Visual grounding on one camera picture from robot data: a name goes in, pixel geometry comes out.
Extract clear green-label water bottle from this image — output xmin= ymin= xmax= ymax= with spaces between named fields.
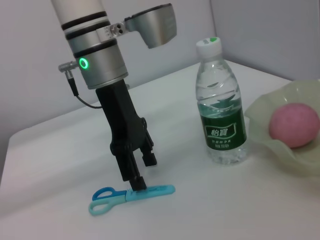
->
xmin=194 ymin=36 xmax=249 ymax=166

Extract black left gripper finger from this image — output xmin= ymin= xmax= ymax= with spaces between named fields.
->
xmin=116 ymin=149 xmax=148 ymax=193
xmin=138 ymin=142 xmax=158 ymax=168

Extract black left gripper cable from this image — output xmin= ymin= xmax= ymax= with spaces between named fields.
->
xmin=57 ymin=61 xmax=105 ymax=110

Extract blue scissors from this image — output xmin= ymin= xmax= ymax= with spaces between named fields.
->
xmin=88 ymin=184 xmax=176 ymax=217

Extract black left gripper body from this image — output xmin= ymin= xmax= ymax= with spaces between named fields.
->
xmin=95 ymin=79 xmax=154 ymax=156

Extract pink peach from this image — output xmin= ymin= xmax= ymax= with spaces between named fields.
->
xmin=268 ymin=102 xmax=318 ymax=149

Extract green glass fruit bowl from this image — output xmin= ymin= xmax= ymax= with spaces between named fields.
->
xmin=244 ymin=79 xmax=320 ymax=179

